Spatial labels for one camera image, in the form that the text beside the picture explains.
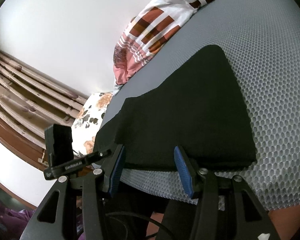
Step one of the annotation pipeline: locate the black pants orange lining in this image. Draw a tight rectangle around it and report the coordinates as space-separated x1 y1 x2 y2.
94 45 256 172

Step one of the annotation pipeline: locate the white floral pillow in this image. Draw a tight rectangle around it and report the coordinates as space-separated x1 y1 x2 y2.
71 92 113 157

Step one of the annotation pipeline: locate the beige pleated curtain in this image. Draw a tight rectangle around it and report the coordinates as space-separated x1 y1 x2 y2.
0 51 86 148

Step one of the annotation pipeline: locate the purple cloth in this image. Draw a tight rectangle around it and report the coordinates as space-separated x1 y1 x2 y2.
0 201 35 239

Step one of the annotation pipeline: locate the white brown checked blanket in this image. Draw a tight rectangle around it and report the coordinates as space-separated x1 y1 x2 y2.
113 0 214 87

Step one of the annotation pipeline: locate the grey textured bed mattress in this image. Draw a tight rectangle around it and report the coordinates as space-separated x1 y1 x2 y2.
103 0 300 210

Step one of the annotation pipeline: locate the brown wooden window frame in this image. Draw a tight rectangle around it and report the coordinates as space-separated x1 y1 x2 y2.
0 118 46 171

